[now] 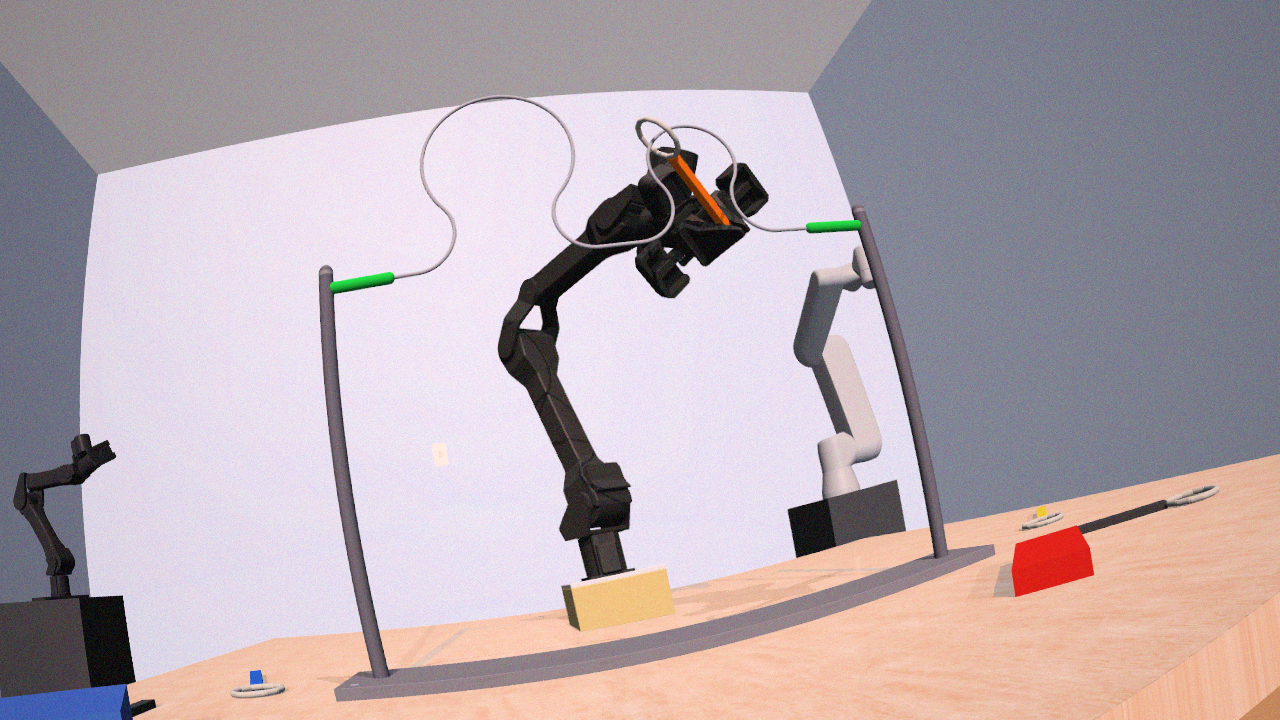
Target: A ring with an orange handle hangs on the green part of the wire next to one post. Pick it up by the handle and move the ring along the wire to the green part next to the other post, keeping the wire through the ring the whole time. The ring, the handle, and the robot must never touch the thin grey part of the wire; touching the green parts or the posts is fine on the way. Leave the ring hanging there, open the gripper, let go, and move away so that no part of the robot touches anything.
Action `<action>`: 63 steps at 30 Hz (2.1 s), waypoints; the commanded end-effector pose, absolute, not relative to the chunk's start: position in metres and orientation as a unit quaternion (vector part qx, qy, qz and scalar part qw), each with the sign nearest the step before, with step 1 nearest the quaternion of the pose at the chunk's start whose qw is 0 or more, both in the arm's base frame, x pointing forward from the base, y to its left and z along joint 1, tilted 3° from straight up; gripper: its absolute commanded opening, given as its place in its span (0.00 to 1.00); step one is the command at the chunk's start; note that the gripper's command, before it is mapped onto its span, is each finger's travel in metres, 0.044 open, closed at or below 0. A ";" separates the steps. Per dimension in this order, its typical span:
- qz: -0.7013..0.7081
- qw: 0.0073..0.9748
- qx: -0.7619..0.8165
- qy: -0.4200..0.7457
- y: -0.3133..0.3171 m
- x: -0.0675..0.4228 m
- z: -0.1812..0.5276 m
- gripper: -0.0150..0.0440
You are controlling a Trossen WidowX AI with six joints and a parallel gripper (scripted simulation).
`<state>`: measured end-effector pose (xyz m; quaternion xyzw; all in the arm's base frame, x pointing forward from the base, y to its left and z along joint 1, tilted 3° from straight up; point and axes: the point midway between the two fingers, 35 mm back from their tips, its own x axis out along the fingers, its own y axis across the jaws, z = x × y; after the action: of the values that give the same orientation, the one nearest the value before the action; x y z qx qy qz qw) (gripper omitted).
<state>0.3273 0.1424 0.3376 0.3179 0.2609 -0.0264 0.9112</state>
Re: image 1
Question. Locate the orange handle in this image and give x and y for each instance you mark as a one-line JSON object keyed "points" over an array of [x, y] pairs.
{"points": [[682, 169]]}

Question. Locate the red block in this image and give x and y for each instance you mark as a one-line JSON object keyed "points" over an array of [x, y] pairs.
{"points": [[1050, 560]]}

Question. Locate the blue block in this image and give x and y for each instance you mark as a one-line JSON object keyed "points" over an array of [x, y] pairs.
{"points": [[97, 703]]}

